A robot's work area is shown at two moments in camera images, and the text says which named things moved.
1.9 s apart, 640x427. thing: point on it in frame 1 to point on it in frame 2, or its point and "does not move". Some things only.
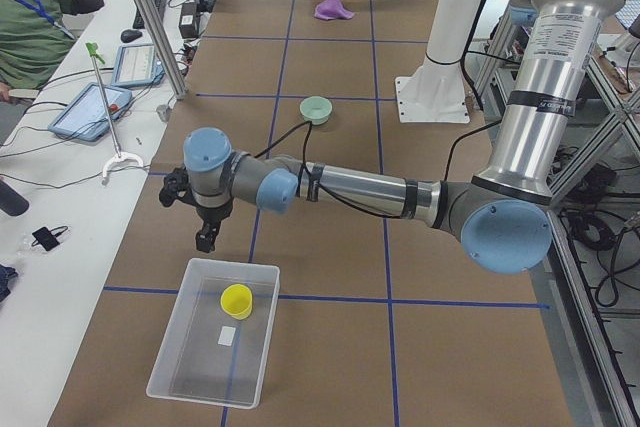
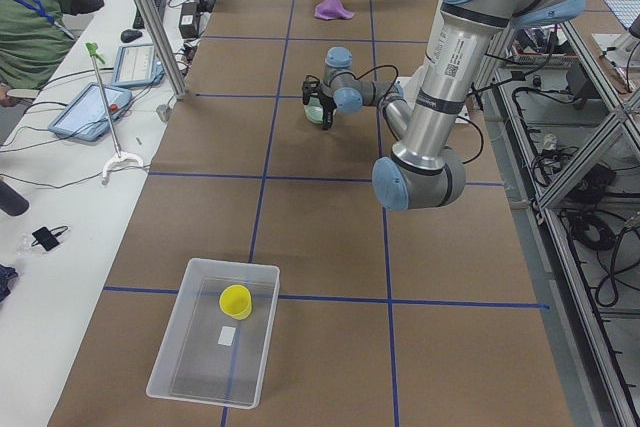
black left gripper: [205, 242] to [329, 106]
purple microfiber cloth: [332, 8] does not move
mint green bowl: [316, 109] does not move
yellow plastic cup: [237, 301] does not move
